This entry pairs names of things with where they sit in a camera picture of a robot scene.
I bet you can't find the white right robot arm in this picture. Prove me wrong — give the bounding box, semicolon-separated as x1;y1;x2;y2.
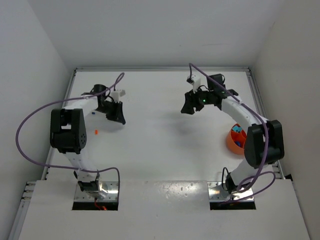
181;74;285;193

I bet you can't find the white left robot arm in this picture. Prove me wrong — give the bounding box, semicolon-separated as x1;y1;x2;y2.
50;84;126;200

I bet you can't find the orange round divided container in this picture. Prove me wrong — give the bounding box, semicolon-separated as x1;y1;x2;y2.
225;123;247;156

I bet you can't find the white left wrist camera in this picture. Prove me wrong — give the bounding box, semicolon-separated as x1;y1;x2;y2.
109;89;126;103

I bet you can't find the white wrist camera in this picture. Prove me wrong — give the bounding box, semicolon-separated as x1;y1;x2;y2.
186;74;201;93
109;89;126;103

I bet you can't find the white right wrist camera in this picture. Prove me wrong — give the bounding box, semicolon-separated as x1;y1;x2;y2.
186;74;201;93

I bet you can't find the aluminium frame rail right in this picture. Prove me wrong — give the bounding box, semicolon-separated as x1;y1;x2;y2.
246;68;286;180

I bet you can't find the black right base cable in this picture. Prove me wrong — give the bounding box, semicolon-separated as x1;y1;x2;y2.
221;166;232;191

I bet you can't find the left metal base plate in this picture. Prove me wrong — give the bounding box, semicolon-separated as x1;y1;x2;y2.
73;181;119;203

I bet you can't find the metal base plate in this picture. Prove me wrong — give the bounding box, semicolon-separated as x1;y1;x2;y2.
73;181;119;203
207;181;255;203

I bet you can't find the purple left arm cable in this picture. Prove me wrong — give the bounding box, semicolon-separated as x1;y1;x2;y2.
15;72;125;198

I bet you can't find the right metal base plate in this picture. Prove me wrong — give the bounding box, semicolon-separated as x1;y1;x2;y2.
207;181;255;203

